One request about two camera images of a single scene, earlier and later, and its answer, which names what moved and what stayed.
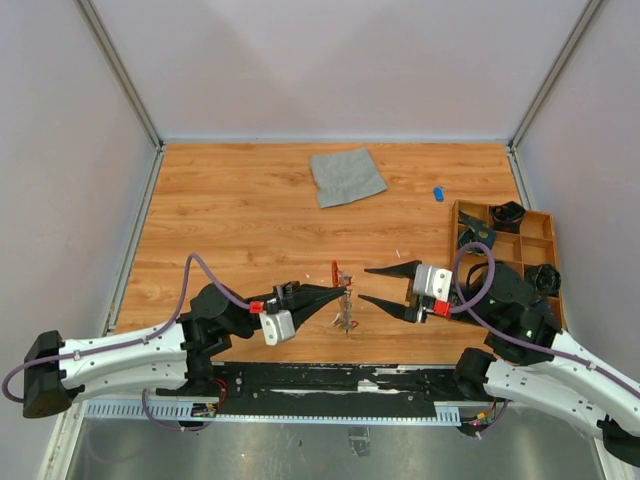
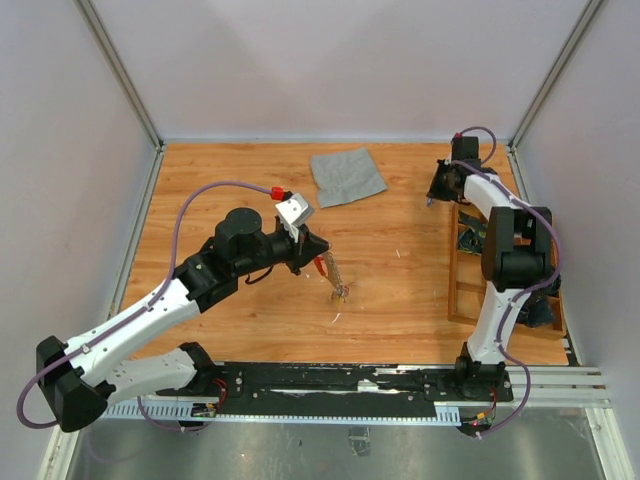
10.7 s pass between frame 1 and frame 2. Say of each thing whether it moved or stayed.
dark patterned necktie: stayed
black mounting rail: stayed
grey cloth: stayed
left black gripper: moved
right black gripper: moved
